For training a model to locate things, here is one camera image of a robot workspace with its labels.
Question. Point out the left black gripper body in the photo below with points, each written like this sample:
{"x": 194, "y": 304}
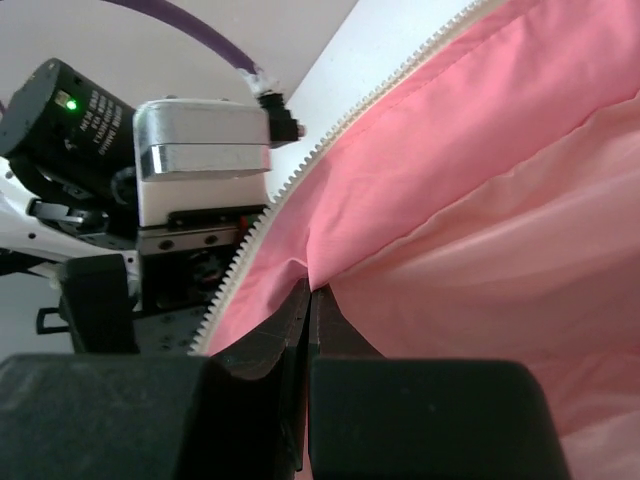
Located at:
{"x": 107, "y": 310}

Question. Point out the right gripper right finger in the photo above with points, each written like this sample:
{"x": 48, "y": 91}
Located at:
{"x": 373, "y": 417}

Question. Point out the pink zip-up jacket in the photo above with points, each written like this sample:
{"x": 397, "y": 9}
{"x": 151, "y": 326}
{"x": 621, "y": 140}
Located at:
{"x": 484, "y": 204}

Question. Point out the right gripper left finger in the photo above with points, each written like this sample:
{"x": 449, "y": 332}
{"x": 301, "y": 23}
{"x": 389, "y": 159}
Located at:
{"x": 237, "y": 415}

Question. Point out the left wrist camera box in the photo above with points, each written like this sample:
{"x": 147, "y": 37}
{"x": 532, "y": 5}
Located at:
{"x": 197, "y": 155}

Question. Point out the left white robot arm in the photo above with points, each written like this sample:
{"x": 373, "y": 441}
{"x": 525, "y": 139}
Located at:
{"x": 138, "y": 215}

